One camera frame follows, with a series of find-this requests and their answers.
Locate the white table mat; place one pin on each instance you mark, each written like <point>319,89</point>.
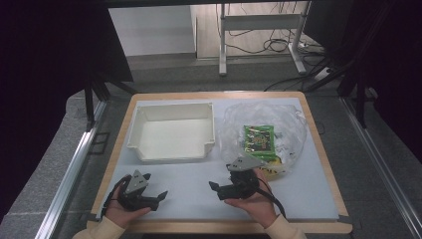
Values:
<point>199,186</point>

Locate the white metal desk frame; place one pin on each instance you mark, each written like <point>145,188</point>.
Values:
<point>258,23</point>

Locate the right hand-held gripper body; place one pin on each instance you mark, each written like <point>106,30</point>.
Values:
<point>244,181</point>

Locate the person's left hand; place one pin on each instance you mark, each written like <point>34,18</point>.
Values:
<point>124,214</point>

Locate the yellow snack packet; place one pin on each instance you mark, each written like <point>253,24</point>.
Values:
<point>273,167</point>

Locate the green snack packet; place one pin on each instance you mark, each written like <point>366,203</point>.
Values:
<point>259,141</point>

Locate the white plastic bin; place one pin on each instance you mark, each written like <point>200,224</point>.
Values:
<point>172,136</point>

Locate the clear plastic bag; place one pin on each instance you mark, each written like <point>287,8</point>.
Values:
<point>288,132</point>

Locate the wooden table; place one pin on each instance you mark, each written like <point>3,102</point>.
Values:
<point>318,139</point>

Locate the aluminium rail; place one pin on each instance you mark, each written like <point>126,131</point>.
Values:
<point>71,169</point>
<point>381,166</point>

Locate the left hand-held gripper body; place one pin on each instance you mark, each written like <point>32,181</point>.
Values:
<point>136,186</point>

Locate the person's right hand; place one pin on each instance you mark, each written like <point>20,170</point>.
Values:
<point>257,202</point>

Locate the white power strip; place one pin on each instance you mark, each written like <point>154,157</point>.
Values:
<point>322,73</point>

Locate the black metal stand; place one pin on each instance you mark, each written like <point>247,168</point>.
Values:
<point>360,96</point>
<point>96,89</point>

